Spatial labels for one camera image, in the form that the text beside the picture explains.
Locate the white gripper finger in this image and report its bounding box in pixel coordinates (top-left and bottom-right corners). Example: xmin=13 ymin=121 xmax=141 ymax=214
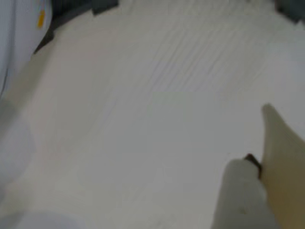
xmin=212 ymin=154 xmax=269 ymax=229

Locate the cream white sushi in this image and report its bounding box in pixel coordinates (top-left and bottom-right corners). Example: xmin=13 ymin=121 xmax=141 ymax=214
xmin=261 ymin=103 xmax=305 ymax=229

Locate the white Shinkansen locomotive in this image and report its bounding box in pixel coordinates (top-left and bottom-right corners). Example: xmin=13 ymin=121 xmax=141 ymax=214
xmin=0 ymin=0 xmax=55 ymax=96

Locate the grey circular toy track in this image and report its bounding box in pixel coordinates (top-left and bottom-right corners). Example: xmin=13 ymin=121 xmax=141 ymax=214
xmin=33 ymin=0 xmax=305 ymax=54

